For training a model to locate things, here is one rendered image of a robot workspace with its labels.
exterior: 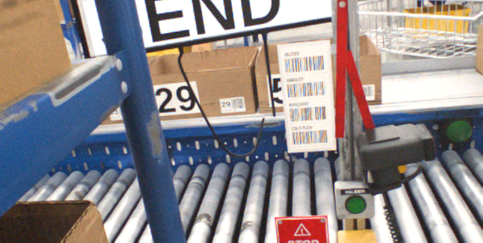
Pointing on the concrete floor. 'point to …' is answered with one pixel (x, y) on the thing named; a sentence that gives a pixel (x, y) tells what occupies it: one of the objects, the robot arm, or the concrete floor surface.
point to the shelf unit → (94, 112)
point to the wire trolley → (419, 28)
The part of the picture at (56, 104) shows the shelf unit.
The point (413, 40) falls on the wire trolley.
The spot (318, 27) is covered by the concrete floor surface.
